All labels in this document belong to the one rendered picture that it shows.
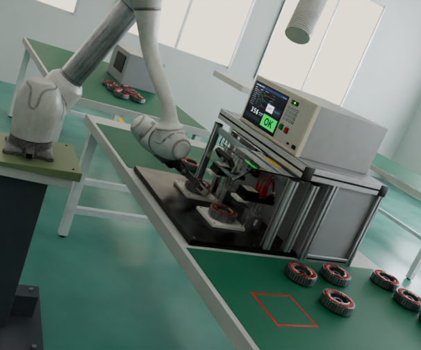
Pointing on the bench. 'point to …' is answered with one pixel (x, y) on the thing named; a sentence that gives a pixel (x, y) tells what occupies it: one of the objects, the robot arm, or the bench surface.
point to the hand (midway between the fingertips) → (197, 185)
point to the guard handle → (225, 157)
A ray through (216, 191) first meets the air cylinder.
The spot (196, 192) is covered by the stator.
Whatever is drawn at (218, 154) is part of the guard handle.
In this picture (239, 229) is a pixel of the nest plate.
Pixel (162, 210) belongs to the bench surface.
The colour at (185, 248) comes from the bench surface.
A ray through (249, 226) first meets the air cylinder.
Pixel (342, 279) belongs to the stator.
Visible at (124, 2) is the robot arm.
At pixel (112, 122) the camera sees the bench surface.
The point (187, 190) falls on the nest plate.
